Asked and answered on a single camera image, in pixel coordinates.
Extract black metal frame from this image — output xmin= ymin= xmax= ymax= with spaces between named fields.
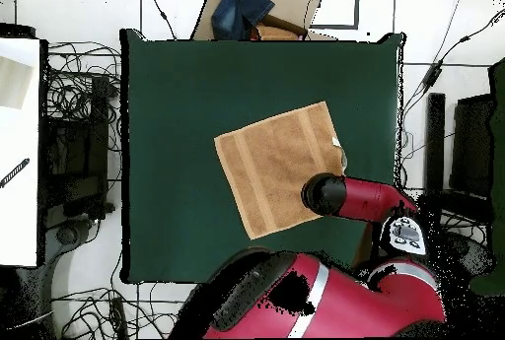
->
xmin=421 ymin=92 xmax=494 ymax=235

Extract beige paper sheet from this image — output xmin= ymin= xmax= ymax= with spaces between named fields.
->
xmin=0 ymin=55 xmax=35 ymax=110

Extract dark brown garment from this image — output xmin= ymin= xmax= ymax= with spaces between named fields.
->
xmin=259 ymin=13 xmax=310 ymax=38

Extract white desk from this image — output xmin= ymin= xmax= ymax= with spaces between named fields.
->
xmin=0 ymin=37 xmax=42 ymax=268

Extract black cable with adapter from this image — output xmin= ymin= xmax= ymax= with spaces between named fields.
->
xmin=401 ymin=8 xmax=505 ymax=120

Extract black power strip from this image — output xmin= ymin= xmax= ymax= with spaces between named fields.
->
xmin=109 ymin=296 xmax=127 ymax=339

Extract dark green table cloth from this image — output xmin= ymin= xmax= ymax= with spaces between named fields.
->
xmin=119 ymin=28 xmax=405 ymax=286

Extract dark green fabric furniture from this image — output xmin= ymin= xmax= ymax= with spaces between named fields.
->
xmin=469 ymin=57 xmax=505 ymax=298

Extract black equipment rack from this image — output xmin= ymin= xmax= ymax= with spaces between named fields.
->
xmin=40 ymin=73 xmax=113 ymax=223

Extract blue jeans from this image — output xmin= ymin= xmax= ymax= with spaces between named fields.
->
xmin=210 ymin=0 xmax=276 ymax=41

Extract black striped pen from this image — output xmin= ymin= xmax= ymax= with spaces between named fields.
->
xmin=0 ymin=157 xmax=32 ymax=189

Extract tan terry towel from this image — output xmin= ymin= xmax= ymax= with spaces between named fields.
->
xmin=213 ymin=100 xmax=349 ymax=241

